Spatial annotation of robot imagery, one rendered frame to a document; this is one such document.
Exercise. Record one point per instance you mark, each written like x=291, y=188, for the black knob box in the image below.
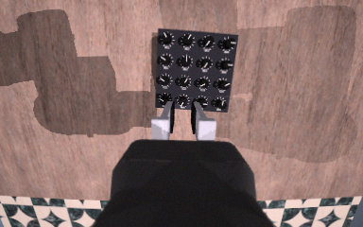
x=185, y=81

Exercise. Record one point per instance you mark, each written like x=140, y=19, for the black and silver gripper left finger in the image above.
x=162, y=126

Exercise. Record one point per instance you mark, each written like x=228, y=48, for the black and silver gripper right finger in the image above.
x=204, y=128

